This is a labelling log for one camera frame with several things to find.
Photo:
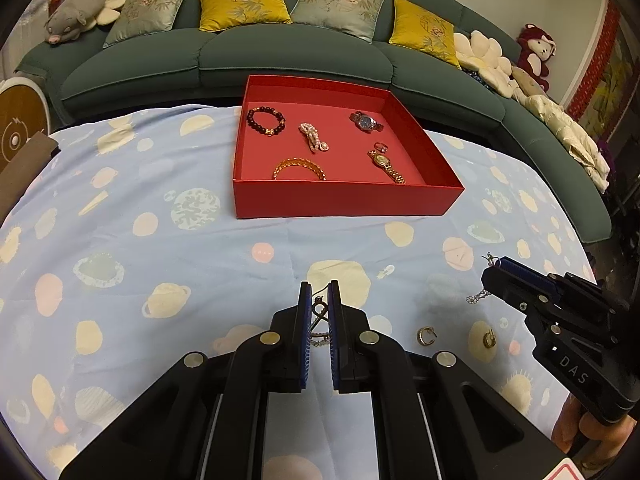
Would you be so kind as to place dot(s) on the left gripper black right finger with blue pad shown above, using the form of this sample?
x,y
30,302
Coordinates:
x,y
362,359

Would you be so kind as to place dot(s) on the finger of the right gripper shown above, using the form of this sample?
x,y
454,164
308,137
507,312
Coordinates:
x,y
519,286

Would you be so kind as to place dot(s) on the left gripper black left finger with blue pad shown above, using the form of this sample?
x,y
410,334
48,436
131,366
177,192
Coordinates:
x,y
278,359

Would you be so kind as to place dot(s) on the gold hoop earring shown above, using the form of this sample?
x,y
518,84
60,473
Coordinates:
x,y
426,336
490,339

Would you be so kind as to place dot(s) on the silver dangle earring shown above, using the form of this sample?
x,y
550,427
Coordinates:
x,y
319,326

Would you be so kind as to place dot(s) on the red jewelry tray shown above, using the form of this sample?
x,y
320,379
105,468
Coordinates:
x,y
297,154

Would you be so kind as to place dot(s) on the person's right hand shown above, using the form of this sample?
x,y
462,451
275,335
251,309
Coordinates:
x,y
573,420

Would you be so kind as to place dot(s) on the cream quilted blanket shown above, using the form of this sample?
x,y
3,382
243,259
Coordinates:
x,y
572,136

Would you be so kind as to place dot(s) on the blue planet bedsheet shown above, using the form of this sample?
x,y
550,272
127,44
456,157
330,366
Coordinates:
x,y
125,253

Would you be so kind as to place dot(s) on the gold watch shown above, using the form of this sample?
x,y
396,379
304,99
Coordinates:
x,y
383,162

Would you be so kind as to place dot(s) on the silver blue-dial watch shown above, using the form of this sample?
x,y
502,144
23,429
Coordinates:
x,y
365,122

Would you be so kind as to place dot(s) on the red monkey plush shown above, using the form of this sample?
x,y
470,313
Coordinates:
x,y
537,47

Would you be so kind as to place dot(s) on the white flower cushion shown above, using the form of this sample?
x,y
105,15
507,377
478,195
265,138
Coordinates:
x,y
484,56

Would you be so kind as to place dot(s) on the yellow embroidered cushion right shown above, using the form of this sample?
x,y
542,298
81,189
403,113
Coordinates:
x,y
418,29

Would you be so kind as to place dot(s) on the yellow embroidered cushion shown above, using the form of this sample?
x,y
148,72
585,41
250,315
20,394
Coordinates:
x,y
418,29
221,15

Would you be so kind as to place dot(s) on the brown cloth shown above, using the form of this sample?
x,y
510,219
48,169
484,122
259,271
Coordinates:
x,y
22,170

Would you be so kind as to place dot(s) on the green sofa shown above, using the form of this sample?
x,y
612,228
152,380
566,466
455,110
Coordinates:
x,y
86,78

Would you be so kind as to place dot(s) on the round wooden white device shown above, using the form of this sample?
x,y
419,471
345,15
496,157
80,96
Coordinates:
x,y
24,111

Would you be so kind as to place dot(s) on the grey-green embroidered cushion right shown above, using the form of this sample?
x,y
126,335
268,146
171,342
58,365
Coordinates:
x,y
356,18

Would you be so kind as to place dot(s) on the grey-green embroidered cushion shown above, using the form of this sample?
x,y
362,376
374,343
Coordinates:
x,y
142,18
356,18

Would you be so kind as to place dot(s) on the yellow embroidered cushion centre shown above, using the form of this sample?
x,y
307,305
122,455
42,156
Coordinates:
x,y
221,15

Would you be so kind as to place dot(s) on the grey-green embroidered cushion left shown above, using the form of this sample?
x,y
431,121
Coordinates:
x,y
142,18

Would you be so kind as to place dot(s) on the grey pig plush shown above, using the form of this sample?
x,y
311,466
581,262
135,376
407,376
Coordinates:
x,y
71,19

